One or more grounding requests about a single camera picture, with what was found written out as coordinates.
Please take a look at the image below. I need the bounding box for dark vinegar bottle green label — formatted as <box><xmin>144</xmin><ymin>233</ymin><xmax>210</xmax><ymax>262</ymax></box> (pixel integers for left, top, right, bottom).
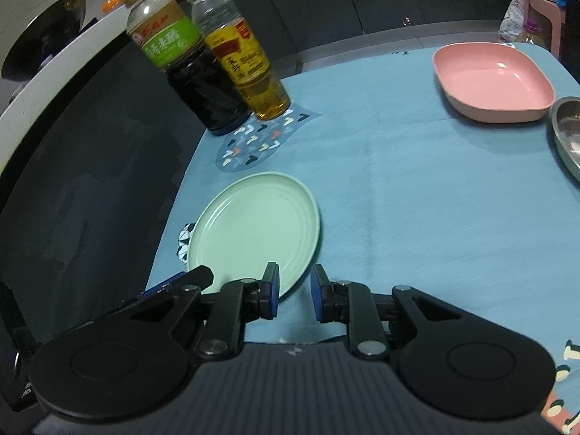
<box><xmin>126</xmin><ymin>0</ymin><xmax>252</xmax><ymax>136</ymax></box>

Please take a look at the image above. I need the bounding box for silver patterned bag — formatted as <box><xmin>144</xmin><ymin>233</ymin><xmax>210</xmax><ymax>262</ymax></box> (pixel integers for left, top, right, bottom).
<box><xmin>498</xmin><ymin>0</ymin><xmax>533</xmax><ymax>44</ymax></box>

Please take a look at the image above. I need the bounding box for green plate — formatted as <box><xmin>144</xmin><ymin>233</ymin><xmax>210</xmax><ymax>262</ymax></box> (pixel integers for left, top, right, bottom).
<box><xmin>187</xmin><ymin>171</ymin><xmax>322</xmax><ymax>299</ymax></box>

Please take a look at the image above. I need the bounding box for pink square dish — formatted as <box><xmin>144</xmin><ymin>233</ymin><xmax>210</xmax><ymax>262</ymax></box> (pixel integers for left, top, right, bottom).
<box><xmin>432</xmin><ymin>42</ymin><xmax>555</xmax><ymax>124</ymax></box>

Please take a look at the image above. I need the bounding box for black wok wooden handle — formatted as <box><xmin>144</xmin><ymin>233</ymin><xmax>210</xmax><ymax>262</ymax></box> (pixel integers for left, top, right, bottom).
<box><xmin>0</xmin><ymin>0</ymin><xmax>103</xmax><ymax>80</ymax></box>

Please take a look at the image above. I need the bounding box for pink plastic stool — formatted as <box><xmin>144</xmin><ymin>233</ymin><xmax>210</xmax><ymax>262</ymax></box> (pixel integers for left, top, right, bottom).
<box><xmin>528</xmin><ymin>0</ymin><xmax>567</xmax><ymax>59</ymax></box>

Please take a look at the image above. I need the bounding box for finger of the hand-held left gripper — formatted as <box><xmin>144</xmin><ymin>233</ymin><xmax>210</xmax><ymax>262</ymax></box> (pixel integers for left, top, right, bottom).
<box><xmin>106</xmin><ymin>265</ymin><xmax>215</xmax><ymax>315</ymax></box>

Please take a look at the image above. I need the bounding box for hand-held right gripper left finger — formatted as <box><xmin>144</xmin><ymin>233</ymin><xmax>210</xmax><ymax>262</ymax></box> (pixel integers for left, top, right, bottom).
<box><xmin>93</xmin><ymin>262</ymin><xmax>281</xmax><ymax>356</ymax></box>

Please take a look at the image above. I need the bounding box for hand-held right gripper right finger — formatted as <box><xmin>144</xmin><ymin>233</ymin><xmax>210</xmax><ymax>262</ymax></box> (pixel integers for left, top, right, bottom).
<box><xmin>310</xmin><ymin>264</ymin><xmax>497</xmax><ymax>358</ymax></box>

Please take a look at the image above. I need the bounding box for blue printed tablecloth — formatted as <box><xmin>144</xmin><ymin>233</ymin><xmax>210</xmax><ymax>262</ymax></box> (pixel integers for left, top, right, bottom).
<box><xmin>145</xmin><ymin>41</ymin><xmax>580</xmax><ymax>435</ymax></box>

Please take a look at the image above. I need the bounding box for small yellow bottle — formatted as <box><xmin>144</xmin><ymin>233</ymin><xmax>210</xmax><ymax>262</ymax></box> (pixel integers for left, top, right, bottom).
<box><xmin>521</xmin><ymin>20</ymin><xmax>547</xmax><ymax>48</ymax></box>

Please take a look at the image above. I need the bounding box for stainless steel bowl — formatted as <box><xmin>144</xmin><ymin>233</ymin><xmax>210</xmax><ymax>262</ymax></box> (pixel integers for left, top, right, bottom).
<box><xmin>549</xmin><ymin>96</ymin><xmax>580</xmax><ymax>177</ymax></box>

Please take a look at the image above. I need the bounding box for yellow oil bottle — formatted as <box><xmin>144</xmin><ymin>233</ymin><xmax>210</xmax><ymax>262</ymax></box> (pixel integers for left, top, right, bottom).
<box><xmin>181</xmin><ymin>0</ymin><xmax>291</xmax><ymax>121</ymax></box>

